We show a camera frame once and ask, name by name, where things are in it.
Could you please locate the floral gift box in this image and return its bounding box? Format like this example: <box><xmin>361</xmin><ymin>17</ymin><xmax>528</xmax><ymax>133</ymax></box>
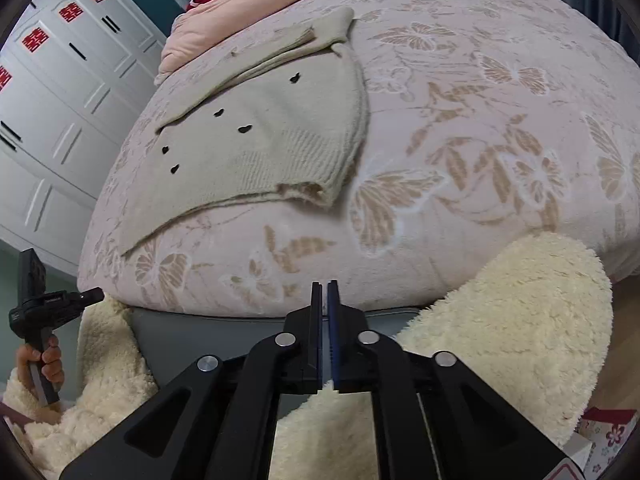
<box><xmin>577</xmin><ymin>408</ymin><xmax>639</xmax><ymax>480</ymax></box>

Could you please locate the white wardrobe with red stickers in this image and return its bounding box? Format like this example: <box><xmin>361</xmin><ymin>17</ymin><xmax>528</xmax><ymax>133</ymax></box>
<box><xmin>1</xmin><ymin>0</ymin><xmax>166</xmax><ymax>275</ymax></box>

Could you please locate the pink butterfly bed blanket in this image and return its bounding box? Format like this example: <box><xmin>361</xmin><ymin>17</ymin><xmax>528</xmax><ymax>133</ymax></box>
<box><xmin>78</xmin><ymin>0</ymin><xmax>639</xmax><ymax>316</ymax></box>

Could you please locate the person's left hand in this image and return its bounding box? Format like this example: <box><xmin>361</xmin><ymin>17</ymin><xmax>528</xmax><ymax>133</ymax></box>
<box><xmin>15</xmin><ymin>336</ymin><xmax>65</xmax><ymax>392</ymax></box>

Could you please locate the beige knit sweater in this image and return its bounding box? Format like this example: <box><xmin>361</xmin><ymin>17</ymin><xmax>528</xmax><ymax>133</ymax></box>
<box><xmin>119</xmin><ymin>6</ymin><xmax>369</xmax><ymax>254</ymax></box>

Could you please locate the cream fleece sleeve left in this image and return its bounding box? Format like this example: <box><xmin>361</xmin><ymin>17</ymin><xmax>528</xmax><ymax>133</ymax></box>
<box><xmin>1</xmin><ymin>297</ymin><xmax>157</xmax><ymax>479</ymax></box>

